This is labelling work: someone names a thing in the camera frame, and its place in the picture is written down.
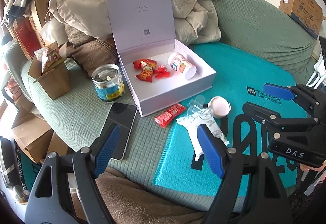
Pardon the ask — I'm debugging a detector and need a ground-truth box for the red paper bag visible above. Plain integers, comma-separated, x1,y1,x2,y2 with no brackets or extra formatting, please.
13,18,43,60

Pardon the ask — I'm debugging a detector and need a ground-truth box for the green textured bed cover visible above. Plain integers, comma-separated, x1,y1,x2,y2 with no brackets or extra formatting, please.
4,0,315,210

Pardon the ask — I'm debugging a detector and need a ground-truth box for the brown cardboard box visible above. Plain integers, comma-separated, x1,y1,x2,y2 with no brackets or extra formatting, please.
28,41,71,100

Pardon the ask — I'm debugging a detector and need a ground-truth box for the beige padded jacket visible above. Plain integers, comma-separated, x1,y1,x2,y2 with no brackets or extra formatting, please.
49,0,221,45

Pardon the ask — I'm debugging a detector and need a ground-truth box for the red yellow snack bag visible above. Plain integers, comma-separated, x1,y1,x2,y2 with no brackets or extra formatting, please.
136,68,154,83

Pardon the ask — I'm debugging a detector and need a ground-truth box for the white printed snack packet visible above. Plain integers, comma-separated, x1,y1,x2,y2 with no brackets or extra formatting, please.
177,108,229,161

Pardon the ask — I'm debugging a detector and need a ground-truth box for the clear plastic stand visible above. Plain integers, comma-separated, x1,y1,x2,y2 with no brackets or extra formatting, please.
187,94,206,115

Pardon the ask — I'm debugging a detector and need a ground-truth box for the pink printed paper cup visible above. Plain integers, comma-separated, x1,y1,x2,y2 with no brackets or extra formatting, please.
167,52,197,80

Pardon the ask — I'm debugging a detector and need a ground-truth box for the round white pink lid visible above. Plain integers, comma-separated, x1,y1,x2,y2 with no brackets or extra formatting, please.
208,96,231,119

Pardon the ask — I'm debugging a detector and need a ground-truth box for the brown quilted cushion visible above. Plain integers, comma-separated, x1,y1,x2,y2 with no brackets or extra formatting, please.
65,24,118,77

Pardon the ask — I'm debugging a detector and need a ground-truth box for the teal foam mat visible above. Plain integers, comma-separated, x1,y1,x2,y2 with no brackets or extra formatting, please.
152,42,307,196

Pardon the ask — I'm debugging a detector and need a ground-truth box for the lavender open gift box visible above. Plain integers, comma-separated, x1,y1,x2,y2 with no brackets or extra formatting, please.
106,0,216,117

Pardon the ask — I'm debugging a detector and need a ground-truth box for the clear glass jar blue label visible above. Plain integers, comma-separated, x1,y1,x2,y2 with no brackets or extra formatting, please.
91,64,124,102

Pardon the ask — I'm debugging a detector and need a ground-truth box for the black smartphone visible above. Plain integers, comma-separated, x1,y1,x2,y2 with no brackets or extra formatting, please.
100,102,137,161

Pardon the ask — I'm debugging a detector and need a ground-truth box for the brown blanket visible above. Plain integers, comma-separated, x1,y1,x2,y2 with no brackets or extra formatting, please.
96,168,206,223

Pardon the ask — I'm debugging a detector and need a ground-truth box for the small red snack packet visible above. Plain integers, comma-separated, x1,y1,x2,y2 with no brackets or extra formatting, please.
133,58,157,71

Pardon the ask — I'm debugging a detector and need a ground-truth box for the flat red sauce sachet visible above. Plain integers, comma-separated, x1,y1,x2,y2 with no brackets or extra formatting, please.
154,103,186,128

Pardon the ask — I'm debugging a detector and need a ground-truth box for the printed cardboard shipping box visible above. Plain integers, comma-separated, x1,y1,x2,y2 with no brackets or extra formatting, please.
279,0,325,40

